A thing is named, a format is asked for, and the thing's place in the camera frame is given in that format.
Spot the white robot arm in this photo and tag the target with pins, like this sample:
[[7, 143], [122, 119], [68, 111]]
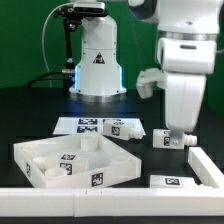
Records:
[[182, 37]]

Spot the white square tabletop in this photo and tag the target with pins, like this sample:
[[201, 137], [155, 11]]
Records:
[[109, 164]]

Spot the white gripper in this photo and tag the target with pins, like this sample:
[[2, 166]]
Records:
[[183, 99]]

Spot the white marker sheet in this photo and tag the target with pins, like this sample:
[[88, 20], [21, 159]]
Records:
[[73, 125]]

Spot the white right fence bar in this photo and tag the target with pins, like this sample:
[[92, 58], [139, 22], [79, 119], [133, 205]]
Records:
[[205, 169]]

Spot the white front fence bar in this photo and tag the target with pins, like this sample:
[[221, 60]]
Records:
[[29, 202]]

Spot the white fence bar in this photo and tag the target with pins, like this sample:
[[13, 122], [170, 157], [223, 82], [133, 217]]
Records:
[[205, 169], [29, 202]]

